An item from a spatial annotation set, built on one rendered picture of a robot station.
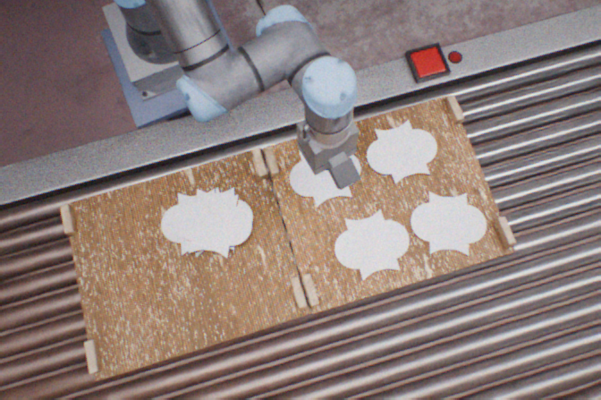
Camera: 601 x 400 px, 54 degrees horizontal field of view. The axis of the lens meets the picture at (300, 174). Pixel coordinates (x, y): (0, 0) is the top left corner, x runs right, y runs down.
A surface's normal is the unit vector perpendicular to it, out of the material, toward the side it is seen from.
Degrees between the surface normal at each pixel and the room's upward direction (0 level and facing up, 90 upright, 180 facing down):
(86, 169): 0
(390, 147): 0
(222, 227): 0
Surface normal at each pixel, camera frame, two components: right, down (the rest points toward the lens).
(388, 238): -0.02, -0.33
